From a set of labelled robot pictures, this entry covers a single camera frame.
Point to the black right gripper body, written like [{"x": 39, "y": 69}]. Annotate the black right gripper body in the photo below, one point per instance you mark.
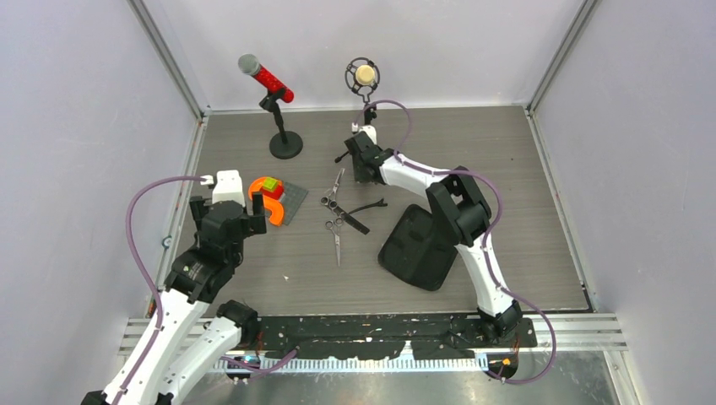
[{"x": 359, "y": 176}]

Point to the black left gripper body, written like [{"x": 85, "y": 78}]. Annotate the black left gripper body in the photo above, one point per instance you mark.
[{"x": 254, "y": 224}]

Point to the black comb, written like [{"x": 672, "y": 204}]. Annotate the black comb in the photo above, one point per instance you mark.
[{"x": 348, "y": 218}]

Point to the silver thinning scissors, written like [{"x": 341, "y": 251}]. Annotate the silver thinning scissors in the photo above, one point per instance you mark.
[{"x": 334, "y": 226}]

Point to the black tool pouch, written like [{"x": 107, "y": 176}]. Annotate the black tool pouch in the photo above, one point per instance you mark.
[{"x": 415, "y": 253}]

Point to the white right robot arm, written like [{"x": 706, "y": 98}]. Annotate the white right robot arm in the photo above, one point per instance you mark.
[{"x": 462, "y": 217}]

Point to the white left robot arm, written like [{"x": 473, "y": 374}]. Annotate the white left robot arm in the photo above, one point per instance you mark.
[{"x": 158, "y": 371}]

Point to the silver hair scissors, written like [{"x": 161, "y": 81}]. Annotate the silver hair scissors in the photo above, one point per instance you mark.
[{"x": 329, "y": 198}]

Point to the black tripod microphone stand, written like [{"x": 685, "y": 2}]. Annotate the black tripod microphone stand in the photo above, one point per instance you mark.
[{"x": 369, "y": 114}]

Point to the orange curved toy slide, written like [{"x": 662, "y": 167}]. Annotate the orange curved toy slide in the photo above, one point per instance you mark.
[{"x": 274, "y": 208}]

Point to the lime green toy brick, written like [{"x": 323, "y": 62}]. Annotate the lime green toy brick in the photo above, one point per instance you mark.
[{"x": 271, "y": 184}]

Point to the red toy block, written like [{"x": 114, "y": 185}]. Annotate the red toy block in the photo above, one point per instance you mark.
[{"x": 276, "y": 195}]

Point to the beige condenser microphone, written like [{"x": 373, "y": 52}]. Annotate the beige condenser microphone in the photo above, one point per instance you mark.
[{"x": 360, "y": 74}]

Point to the black round-base microphone stand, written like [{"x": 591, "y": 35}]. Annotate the black round-base microphone stand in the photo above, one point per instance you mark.
[{"x": 284, "y": 144}]

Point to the red handheld microphone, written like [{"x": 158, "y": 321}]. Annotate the red handheld microphone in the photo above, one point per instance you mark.
[{"x": 250, "y": 65}]

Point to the grey studded base plate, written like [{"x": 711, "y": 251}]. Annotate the grey studded base plate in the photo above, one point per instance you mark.
[{"x": 291, "y": 200}]

